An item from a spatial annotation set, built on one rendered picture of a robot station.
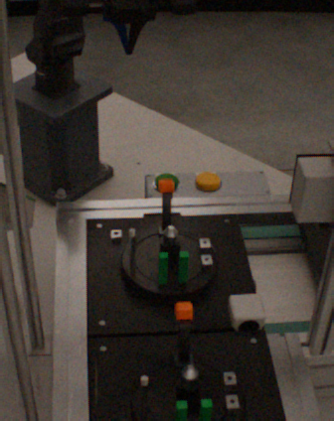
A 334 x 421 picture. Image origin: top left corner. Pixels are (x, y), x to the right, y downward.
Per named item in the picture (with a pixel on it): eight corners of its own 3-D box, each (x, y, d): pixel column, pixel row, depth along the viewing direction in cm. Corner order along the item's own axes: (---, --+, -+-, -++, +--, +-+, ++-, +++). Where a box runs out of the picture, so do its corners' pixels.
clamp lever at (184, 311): (175, 355, 91) (175, 301, 89) (191, 354, 91) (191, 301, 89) (178, 370, 88) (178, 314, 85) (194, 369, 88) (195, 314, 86)
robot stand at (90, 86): (64, 146, 149) (58, 60, 137) (115, 174, 142) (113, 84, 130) (9, 178, 141) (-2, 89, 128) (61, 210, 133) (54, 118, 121)
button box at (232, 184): (144, 200, 130) (144, 172, 126) (260, 196, 132) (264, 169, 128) (146, 226, 125) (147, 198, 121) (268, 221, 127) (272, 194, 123)
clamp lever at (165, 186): (159, 227, 110) (158, 179, 108) (172, 226, 110) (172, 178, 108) (161, 235, 107) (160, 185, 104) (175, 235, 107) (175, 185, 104)
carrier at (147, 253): (86, 227, 117) (83, 164, 109) (236, 221, 119) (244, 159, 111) (88, 345, 98) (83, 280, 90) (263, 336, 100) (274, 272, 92)
